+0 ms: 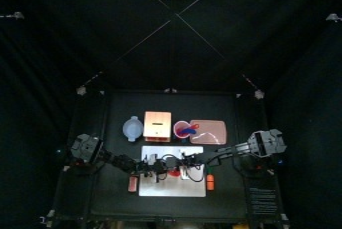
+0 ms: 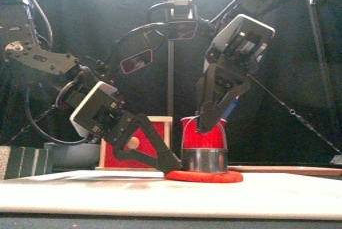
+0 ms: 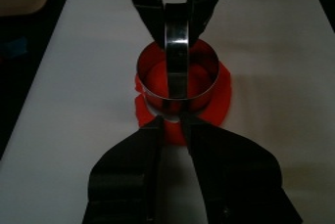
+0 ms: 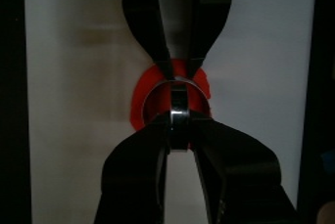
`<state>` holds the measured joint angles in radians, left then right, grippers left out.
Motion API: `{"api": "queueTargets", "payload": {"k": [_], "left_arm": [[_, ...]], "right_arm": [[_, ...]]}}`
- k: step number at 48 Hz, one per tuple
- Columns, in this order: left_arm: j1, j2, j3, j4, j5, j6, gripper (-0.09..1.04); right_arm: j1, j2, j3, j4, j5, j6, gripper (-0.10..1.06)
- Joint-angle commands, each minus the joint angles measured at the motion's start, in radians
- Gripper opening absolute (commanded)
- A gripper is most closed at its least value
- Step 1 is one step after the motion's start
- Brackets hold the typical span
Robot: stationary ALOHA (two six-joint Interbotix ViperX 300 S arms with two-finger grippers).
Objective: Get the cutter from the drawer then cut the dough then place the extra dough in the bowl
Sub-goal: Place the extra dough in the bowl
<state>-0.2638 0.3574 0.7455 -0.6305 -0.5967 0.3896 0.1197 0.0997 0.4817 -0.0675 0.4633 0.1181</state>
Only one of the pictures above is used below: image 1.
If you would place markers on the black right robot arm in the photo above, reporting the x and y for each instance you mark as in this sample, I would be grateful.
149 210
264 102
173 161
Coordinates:
263 143

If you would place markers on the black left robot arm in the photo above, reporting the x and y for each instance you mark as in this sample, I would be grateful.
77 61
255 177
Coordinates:
96 151

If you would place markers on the red drawer with wooden knob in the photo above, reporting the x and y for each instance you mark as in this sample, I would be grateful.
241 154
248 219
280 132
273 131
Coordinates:
157 139

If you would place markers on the pale grey bowl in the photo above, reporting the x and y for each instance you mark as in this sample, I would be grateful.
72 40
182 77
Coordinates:
133 129

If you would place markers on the wooden drawer box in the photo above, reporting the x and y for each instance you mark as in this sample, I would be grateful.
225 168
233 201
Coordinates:
157 125

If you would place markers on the white cutting board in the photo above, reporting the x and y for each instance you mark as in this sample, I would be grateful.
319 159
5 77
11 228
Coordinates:
174 188

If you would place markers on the orange toy stick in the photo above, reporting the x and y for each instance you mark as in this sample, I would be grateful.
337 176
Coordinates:
210 181

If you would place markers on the blue utensil with red tip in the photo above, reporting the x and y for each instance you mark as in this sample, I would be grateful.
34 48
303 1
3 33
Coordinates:
190 129

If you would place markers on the white text label sticker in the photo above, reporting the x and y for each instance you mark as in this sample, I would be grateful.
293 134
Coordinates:
263 200

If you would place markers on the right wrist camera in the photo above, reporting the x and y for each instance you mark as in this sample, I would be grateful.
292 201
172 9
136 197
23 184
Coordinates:
190 157

